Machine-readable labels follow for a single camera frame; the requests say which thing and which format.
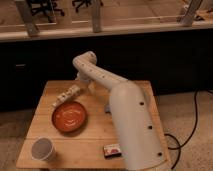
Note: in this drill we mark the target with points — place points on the grey paper cup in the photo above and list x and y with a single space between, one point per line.
43 150

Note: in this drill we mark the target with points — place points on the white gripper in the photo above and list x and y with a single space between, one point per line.
83 78

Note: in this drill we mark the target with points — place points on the black office chair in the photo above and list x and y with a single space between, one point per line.
78 3
44 6

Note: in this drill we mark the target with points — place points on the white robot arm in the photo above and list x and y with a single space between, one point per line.
137 136

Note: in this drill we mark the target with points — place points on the metal window post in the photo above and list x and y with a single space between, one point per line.
27 18
96 16
188 18

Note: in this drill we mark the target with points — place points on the right metal window post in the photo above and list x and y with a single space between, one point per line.
188 18

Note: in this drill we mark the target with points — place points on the orange ceramic bowl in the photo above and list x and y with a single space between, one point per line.
69 116

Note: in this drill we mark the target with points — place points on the middle metal window post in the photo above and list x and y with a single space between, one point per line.
96 16

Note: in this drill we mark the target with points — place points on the left metal window post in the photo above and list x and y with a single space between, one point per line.
27 18

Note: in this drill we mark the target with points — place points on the blue grey object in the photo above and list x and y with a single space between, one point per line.
107 108

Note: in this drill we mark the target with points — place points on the red and white box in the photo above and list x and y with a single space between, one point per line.
112 150

